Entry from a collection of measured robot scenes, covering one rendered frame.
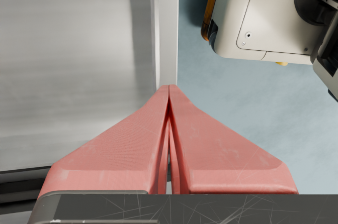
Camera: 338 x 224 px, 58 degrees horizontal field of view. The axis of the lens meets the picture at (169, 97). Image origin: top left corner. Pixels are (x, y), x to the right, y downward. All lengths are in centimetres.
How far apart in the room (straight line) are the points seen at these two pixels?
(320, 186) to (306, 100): 86
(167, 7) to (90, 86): 12
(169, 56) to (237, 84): 120
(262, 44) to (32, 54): 89
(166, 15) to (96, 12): 7
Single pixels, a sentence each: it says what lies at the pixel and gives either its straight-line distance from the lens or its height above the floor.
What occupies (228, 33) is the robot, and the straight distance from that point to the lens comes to 106.
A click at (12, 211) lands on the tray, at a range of 48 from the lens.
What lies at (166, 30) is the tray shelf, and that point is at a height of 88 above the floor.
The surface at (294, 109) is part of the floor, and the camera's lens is 179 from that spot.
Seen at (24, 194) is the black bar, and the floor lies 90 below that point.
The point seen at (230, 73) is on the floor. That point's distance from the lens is 148.
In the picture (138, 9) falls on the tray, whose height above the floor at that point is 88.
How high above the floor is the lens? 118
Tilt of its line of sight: 53 degrees down
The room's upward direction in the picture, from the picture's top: 165 degrees clockwise
